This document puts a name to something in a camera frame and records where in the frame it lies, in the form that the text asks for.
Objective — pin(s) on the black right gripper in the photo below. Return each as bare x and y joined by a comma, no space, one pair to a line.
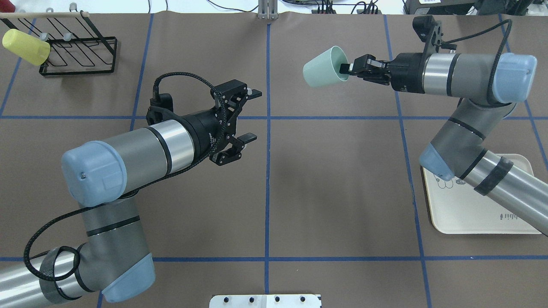
406,72

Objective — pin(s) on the aluminium frame post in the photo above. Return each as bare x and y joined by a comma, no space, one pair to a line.
268,9

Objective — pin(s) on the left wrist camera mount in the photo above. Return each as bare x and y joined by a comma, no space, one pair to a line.
160,109

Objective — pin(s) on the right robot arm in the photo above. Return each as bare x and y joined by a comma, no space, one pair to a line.
488,89

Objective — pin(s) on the mint green cup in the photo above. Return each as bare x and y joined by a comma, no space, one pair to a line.
324,69

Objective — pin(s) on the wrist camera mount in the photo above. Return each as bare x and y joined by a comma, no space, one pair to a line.
160,109
429,31

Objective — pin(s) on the black wire cup rack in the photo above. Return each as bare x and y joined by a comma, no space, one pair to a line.
77,47

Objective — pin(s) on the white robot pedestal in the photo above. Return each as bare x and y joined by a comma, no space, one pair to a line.
266,301

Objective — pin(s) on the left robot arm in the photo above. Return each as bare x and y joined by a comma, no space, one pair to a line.
104,177

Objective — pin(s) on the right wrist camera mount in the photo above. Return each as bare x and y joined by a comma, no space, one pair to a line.
429,31

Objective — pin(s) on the yellow cup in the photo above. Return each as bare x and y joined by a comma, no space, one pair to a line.
27,47

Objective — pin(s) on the black box device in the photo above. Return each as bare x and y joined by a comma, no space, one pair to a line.
437,7

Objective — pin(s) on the beige plastic tray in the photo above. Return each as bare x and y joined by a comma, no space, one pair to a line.
471,205

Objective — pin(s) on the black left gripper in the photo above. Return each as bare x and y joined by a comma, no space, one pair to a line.
204,130

